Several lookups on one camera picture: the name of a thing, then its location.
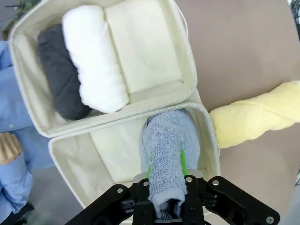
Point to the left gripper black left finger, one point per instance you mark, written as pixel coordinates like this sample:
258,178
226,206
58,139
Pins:
112,206

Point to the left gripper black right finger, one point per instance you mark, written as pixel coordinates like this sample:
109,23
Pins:
234,199

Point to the light blue towel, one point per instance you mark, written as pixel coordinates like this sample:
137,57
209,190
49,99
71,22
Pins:
168,145

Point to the dark grey towel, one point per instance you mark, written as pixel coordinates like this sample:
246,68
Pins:
58,77

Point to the white towel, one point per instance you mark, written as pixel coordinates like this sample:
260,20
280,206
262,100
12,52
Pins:
93,58

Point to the person's right forearm blue sleeve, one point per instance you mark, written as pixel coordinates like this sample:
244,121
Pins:
14,182

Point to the person's right hand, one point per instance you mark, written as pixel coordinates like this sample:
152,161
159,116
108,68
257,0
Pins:
8,147

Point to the cream fabric storage bin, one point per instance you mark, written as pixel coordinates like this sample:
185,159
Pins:
145,47
75,152

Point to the yellow rolled towel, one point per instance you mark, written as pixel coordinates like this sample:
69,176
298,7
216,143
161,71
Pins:
253,122

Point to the person in blue shirt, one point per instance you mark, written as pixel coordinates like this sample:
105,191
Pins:
14,98

